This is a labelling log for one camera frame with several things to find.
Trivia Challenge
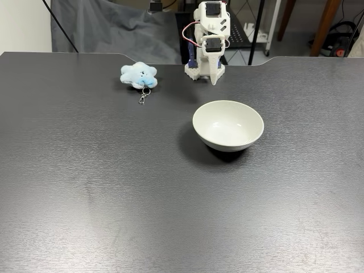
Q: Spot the white bowl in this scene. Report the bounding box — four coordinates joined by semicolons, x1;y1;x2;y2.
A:
192;100;264;152

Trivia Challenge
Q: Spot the thin wooden leg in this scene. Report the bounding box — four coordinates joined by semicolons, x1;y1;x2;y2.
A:
277;0;297;42

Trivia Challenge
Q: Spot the black vacuum cleaner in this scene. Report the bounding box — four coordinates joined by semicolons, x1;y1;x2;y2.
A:
308;21;359;57

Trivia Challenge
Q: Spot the black cable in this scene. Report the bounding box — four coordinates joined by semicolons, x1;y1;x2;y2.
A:
343;0;364;57

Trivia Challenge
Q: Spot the thick wooden leg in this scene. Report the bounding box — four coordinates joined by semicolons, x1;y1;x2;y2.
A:
309;0;342;57

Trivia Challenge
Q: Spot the black tripod leg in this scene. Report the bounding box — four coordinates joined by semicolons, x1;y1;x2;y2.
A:
42;0;79;53

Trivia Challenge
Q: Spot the white cart frame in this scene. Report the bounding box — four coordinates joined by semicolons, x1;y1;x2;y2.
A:
264;0;283;56

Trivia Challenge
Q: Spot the cream cloth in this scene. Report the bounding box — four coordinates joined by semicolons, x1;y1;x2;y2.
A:
338;28;364;58

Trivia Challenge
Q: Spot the red white servo cable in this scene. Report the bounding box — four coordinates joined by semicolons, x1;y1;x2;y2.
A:
182;21;204;48

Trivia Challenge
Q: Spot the grey cloth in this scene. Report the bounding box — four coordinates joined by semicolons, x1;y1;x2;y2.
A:
51;0;183;65

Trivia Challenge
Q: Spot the skyblue plush doll keychain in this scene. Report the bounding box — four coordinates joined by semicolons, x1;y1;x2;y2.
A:
119;61;159;105

